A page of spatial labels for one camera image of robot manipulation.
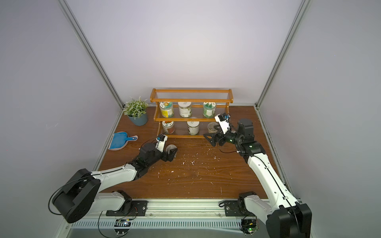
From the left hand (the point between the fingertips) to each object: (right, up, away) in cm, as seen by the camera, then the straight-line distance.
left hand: (173, 146), depth 86 cm
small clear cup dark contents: (-2, -1, +4) cm, 4 cm away
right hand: (+21, +12, -13) cm, 28 cm away
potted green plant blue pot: (-27, +22, +11) cm, 37 cm away
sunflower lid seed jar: (-4, +23, +2) cm, 23 cm away
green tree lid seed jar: (+22, +22, +2) cm, 31 cm away
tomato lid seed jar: (-4, +11, +9) cm, 15 cm away
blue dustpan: (-39, +1, +14) cm, 41 cm away
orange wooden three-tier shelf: (+32, +31, +12) cm, 46 cm away
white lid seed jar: (+7, +22, +2) cm, 23 cm away
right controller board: (+39, -35, -18) cm, 55 cm away
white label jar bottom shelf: (+12, +10, +8) cm, 18 cm away
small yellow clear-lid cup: (+24, +10, +12) cm, 28 cm away
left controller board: (-23, -37, -14) cm, 46 cm away
